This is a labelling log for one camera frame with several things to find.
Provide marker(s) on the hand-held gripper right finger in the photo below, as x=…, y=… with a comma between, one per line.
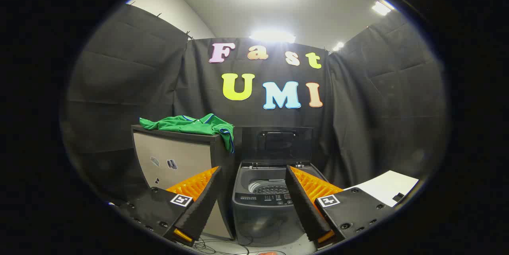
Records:
x=304, y=203

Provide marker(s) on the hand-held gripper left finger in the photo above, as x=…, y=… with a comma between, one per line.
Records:
x=203, y=203

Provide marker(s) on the grey washing machine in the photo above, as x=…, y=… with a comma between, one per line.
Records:
x=254, y=219

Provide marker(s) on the green polo shirt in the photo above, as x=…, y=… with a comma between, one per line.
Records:
x=191, y=125

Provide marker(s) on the grey cabinet with dark top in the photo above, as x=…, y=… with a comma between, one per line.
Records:
x=175, y=151

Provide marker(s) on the white table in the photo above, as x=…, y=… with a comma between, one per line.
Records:
x=389, y=185

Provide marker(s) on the small black object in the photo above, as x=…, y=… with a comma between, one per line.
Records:
x=398, y=197

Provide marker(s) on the black backdrop cloth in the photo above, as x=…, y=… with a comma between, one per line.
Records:
x=119, y=88

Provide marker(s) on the small ceiling light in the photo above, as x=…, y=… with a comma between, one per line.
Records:
x=339, y=46

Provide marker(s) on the rectangular ceiling light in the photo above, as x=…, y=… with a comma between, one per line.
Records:
x=381, y=8

